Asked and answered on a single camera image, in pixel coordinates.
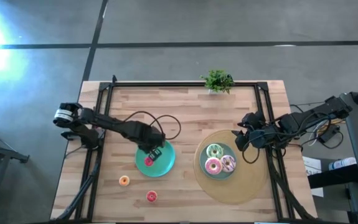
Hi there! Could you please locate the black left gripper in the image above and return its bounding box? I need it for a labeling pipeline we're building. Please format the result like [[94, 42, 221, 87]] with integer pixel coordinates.
[[125, 120, 167, 162]]

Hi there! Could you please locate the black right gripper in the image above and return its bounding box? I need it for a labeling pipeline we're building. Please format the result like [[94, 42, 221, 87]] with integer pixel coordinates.
[[232, 111, 281, 152]]

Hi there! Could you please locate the large pink frosted donut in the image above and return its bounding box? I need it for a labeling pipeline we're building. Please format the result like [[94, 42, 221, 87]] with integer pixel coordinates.
[[204, 157, 224, 175]]

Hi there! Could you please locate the teal plate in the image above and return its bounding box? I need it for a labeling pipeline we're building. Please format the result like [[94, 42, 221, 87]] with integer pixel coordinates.
[[134, 139, 177, 178]]

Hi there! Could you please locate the large white purple-striped donut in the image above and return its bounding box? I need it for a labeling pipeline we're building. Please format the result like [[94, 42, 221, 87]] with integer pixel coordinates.
[[220, 154, 237, 174]]

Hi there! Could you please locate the large green frosted donut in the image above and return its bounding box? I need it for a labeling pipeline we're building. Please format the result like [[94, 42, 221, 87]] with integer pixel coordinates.
[[205, 143, 225, 159]]

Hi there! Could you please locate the blue-grey plate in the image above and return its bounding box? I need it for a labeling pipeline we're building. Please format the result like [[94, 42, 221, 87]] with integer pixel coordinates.
[[199, 142, 238, 181]]

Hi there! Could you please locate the round woven placemat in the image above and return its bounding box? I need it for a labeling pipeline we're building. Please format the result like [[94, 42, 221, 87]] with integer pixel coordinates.
[[193, 129, 270, 205]]

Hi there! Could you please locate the green plant in white pot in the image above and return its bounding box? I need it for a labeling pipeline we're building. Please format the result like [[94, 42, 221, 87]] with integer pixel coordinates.
[[199, 69, 235, 95]]

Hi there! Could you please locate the white paper sheet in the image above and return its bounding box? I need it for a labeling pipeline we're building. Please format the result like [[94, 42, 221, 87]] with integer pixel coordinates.
[[302, 155, 325, 198]]

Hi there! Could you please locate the black power adapter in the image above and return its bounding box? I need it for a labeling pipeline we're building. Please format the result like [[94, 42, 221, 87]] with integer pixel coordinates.
[[316, 124, 342, 144]]

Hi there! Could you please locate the white bottle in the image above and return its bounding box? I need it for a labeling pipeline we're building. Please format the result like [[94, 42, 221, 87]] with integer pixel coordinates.
[[328, 156, 358, 172]]

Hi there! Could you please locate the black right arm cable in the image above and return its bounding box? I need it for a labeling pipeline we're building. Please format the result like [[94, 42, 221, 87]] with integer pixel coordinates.
[[241, 133, 262, 165]]

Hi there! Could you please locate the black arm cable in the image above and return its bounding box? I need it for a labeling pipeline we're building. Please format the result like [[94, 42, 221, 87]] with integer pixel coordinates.
[[121, 110, 182, 141], [241, 133, 262, 165]]

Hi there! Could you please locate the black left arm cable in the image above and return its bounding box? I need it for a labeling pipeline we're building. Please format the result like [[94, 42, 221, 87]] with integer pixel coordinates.
[[121, 110, 182, 141]]

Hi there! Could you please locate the black aluminium rig frame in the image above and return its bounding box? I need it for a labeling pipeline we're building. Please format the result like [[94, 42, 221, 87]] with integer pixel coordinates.
[[49, 74, 319, 223]]

